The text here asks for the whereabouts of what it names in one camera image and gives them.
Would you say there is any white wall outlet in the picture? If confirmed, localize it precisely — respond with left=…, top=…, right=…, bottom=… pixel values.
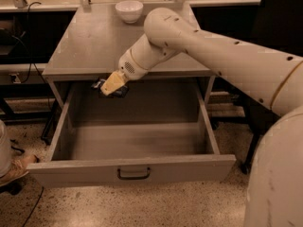
left=9, top=74, right=21, bottom=84

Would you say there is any black power cable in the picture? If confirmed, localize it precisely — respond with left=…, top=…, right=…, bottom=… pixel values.
left=12, top=2, right=51, bottom=112

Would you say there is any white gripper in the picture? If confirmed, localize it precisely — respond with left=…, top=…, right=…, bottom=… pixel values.
left=100, top=46, right=152, bottom=96

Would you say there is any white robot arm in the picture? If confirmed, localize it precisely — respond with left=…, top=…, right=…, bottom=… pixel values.
left=100, top=8, right=303, bottom=227

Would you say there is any black floor cable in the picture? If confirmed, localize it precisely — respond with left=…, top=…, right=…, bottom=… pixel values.
left=21, top=186, right=45, bottom=227

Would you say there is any white ceramic bowl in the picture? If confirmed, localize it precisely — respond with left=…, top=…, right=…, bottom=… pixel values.
left=116, top=0, right=144, bottom=24

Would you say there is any grey metal drawer cabinet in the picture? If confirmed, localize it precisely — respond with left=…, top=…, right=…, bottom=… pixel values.
left=42, top=2, right=220, bottom=112

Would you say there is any black office chair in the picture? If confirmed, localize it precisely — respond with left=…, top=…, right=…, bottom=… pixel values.
left=214, top=0, right=303, bottom=175

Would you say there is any open grey top drawer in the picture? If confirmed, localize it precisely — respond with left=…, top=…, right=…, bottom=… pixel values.
left=29, top=79, right=236, bottom=187

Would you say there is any black drawer handle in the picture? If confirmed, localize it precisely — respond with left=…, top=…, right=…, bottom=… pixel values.
left=116, top=167, right=151, bottom=181

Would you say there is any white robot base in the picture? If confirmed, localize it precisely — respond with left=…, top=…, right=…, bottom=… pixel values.
left=0, top=120, right=38, bottom=186

